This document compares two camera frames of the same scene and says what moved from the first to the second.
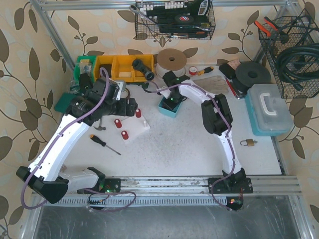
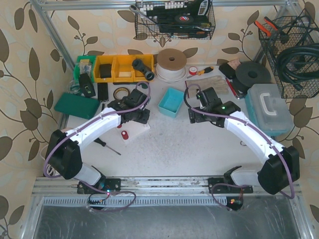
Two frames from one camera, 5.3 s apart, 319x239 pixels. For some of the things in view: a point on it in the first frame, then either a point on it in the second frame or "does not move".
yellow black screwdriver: (206, 70) does not move
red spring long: (124, 135) does not move
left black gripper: (131, 106) to (139, 116)
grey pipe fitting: (137, 64) does not move
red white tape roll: (193, 70) does not move
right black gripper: (172, 103) to (194, 116)
